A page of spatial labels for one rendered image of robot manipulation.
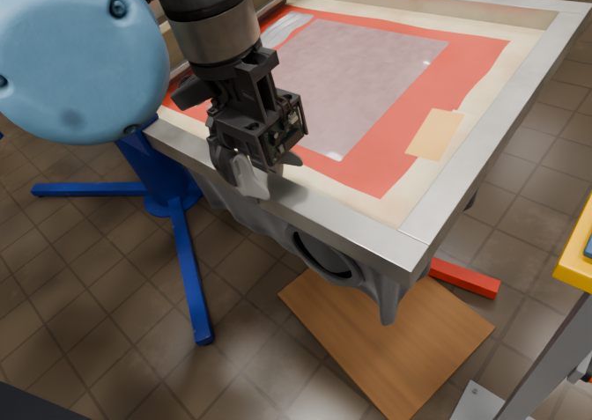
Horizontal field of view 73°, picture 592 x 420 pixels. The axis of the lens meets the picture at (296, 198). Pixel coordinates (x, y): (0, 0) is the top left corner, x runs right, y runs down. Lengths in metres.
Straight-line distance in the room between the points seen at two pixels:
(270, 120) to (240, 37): 0.08
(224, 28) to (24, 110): 0.20
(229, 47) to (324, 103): 0.34
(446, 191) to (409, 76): 0.29
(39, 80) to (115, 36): 0.03
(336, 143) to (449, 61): 0.26
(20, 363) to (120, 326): 0.40
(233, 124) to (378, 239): 0.19
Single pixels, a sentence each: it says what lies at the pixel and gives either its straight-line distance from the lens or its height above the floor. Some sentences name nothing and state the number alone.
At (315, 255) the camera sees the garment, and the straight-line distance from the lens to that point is 0.76.
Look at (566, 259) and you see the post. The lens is 0.50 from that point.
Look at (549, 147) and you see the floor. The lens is 2.07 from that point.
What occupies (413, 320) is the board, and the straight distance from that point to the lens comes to 1.46.
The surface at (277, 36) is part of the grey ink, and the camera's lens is 0.90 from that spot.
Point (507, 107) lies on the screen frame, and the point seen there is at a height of 0.99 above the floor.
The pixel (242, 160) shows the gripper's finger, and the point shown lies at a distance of 0.46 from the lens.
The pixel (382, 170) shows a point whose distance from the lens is 0.56.
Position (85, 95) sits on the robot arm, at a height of 1.27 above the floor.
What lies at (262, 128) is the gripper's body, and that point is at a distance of 0.39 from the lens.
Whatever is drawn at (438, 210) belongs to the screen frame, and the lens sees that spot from 0.47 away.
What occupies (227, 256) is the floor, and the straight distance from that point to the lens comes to 1.73.
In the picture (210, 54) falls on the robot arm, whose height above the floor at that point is 1.20.
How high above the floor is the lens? 1.35
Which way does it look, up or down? 48 degrees down
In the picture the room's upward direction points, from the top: 17 degrees counter-clockwise
